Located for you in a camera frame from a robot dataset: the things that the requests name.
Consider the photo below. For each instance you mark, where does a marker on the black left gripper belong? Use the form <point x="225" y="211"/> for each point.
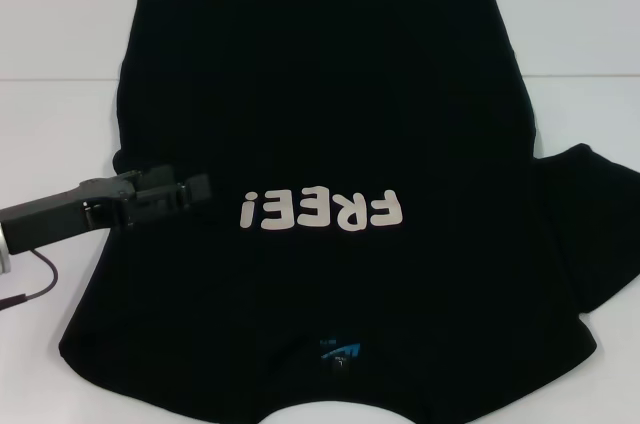
<point x="50" y="219"/>

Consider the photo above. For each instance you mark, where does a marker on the black shirt with FREE print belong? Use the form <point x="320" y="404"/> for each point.
<point x="320" y="94"/>

